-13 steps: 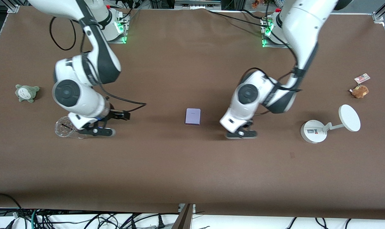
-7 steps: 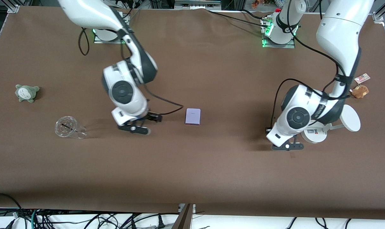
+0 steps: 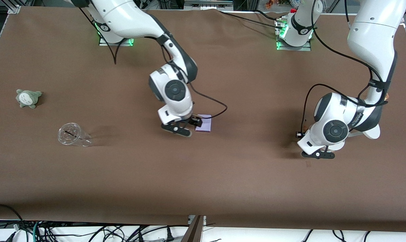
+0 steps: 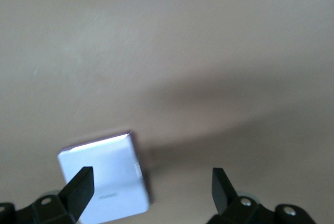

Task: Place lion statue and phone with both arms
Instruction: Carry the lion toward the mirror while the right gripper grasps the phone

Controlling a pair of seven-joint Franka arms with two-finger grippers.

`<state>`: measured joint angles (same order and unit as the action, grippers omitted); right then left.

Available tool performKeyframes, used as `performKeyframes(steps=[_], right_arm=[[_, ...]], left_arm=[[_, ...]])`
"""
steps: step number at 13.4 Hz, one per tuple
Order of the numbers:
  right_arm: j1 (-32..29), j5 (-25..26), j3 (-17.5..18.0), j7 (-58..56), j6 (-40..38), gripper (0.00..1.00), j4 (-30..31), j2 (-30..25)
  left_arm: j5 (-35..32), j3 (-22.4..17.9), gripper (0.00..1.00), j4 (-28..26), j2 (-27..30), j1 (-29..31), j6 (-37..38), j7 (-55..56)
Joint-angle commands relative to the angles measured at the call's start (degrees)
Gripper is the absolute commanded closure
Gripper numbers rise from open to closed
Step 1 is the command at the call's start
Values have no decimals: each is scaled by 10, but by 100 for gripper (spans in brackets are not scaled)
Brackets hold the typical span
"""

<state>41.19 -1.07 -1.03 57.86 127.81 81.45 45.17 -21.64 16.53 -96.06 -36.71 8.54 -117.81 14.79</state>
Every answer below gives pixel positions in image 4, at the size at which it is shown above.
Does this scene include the brown paper table cover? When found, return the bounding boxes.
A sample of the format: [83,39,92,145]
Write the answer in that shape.
[0,0,334,224]

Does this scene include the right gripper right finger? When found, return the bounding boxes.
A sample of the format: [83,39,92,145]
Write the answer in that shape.
[208,167,317,224]

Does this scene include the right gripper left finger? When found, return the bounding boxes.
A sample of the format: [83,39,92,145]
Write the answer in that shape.
[0,166,94,224]

